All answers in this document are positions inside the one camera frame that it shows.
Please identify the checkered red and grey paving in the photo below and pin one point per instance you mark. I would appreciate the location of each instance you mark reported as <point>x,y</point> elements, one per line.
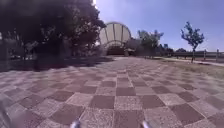
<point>116,90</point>

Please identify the pale shell-shaped canopy building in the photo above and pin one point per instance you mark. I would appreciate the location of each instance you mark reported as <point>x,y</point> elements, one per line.
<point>115,33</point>

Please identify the leafy green tree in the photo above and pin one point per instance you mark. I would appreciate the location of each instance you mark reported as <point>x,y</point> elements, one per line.
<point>150,41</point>

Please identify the robot's own part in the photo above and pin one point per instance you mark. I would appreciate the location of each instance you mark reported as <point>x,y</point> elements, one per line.
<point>145,125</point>
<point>75,125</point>

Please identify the group of large dark trees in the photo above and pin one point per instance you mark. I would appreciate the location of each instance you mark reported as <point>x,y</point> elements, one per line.
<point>50,26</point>

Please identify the small thin tree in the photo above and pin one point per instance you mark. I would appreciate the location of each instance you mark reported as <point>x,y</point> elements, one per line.
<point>192,36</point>

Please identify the dry grass strip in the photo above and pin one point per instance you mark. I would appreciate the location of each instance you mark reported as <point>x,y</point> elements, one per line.
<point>203,69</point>

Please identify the pale side path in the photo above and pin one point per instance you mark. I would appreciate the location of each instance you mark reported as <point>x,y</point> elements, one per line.
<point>206,62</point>

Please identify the fence with pale posts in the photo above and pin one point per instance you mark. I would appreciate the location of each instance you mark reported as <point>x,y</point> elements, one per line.
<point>210,54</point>

